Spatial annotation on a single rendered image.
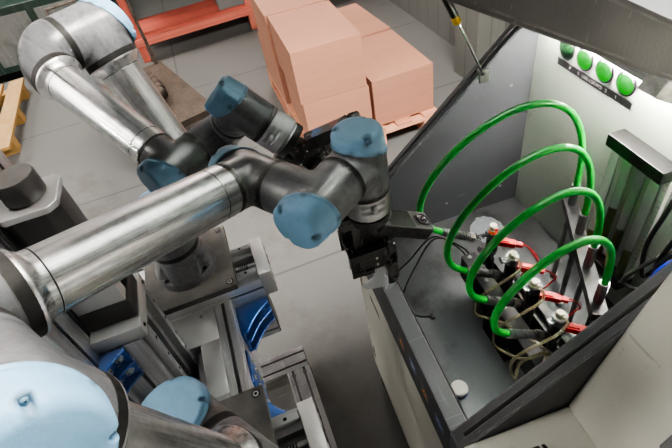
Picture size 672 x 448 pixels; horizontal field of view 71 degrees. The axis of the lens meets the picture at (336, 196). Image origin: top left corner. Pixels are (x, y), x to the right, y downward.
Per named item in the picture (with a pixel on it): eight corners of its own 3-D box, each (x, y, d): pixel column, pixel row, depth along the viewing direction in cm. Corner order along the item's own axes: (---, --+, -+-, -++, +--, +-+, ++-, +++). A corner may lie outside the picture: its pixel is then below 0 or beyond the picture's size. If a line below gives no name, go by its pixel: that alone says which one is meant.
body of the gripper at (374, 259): (341, 251, 84) (330, 202, 76) (386, 236, 85) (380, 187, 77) (354, 283, 79) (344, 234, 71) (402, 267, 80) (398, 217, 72)
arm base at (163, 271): (160, 300, 114) (143, 275, 108) (156, 257, 125) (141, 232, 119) (220, 278, 117) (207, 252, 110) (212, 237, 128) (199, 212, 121)
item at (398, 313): (357, 257, 147) (351, 221, 137) (371, 252, 148) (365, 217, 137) (449, 461, 102) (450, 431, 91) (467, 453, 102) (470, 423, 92)
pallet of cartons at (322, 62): (377, 53, 419) (367, -46, 364) (443, 135, 316) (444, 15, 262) (269, 81, 410) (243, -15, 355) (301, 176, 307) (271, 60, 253)
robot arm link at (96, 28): (186, 226, 120) (32, 28, 100) (228, 191, 128) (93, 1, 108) (208, 227, 111) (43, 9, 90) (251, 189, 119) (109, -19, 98)
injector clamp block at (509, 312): (459, 291, 128) (460, 255, 118) (492, 279, 129) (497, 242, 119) (533, 410, 103) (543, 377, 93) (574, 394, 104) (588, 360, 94)
